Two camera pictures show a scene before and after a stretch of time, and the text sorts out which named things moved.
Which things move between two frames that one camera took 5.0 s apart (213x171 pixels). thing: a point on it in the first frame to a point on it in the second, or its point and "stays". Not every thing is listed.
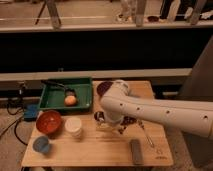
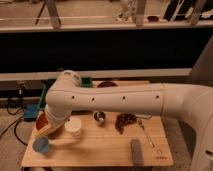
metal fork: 141,124 stays
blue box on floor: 30,112 stays
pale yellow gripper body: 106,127 to 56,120
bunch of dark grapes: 127,120 stays
